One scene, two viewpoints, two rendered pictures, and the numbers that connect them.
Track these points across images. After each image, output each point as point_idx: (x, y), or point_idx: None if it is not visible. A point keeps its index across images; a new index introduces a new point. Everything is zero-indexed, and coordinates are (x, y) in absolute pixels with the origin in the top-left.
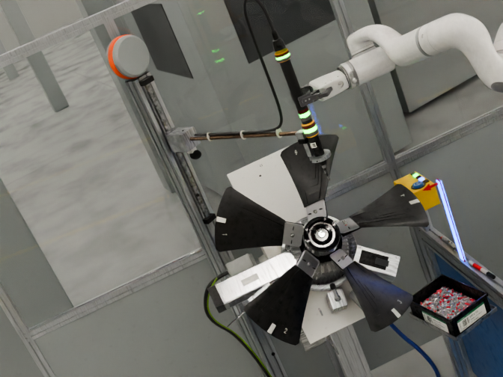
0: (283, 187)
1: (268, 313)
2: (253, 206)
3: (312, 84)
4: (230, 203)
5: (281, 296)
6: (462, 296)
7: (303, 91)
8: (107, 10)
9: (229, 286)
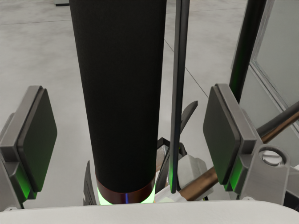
0: None
1: (86, 190)
2: (169, 150)
3: (143, 204)
4: (183, 116)
5: (90, 204)
6: None
7: (235, 169)
8: None
9: (157, 158)
